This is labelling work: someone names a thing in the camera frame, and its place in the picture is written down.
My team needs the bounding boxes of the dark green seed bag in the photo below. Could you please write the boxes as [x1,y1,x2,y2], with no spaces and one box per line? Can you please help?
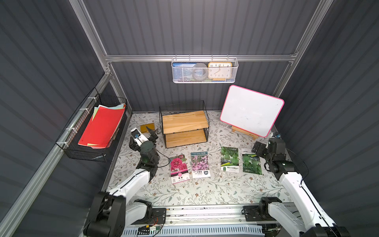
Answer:
[241,149,263,175]

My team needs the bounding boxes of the pink flower seed bag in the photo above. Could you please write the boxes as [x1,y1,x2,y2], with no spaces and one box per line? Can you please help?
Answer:
[170,155,190,184]

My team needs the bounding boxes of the black wire wooden shelf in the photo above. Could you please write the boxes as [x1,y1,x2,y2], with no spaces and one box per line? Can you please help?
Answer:
[159,100,210,149]

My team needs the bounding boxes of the green plant seed bag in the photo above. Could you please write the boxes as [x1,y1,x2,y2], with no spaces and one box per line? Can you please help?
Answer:
[220,147,240,173]

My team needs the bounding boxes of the purple flower seed bag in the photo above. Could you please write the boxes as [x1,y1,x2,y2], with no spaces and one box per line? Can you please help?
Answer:
[190,152,211,179]

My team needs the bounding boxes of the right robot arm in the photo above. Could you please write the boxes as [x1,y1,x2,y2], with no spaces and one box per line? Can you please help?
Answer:
[252,138,350,237]

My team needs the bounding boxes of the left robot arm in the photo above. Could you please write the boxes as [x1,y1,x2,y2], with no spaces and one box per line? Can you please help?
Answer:
[83,128,160,237]

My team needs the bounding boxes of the wooden easel stand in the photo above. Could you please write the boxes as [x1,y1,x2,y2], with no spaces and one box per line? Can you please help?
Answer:
[232,126,259,140]

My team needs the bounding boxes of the pink framed whiteboard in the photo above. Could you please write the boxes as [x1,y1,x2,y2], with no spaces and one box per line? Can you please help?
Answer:
[220,85,285,137]

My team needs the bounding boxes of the blue box in basket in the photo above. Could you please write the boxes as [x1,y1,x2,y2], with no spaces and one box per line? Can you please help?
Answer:
[172,62,196,83]

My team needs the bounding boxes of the yellow square clock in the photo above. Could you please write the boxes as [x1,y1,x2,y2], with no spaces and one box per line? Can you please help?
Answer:
[208,62,233,81]

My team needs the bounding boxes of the grey tape roll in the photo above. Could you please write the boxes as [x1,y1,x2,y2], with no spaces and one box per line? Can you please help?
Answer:
[192,63,208,82]

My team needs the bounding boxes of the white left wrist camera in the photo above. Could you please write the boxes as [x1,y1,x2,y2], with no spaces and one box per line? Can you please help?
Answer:
[131,127,149,146]

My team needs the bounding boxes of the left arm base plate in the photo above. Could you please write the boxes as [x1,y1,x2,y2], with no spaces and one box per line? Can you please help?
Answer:
[142,208,167,226]

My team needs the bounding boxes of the black wire wall basket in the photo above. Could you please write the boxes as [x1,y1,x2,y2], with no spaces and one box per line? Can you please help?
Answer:
[56,89,128,163]

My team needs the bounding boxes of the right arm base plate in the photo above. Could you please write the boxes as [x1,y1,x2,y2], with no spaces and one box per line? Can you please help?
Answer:
[241,205,275,222]

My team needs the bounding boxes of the white perforated cable tray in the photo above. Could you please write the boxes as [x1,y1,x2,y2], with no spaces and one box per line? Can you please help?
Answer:
[122,224,265,237]

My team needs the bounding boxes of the white wire hanging basket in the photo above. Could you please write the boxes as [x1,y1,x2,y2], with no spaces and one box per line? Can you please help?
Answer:
[171,57,239,84]

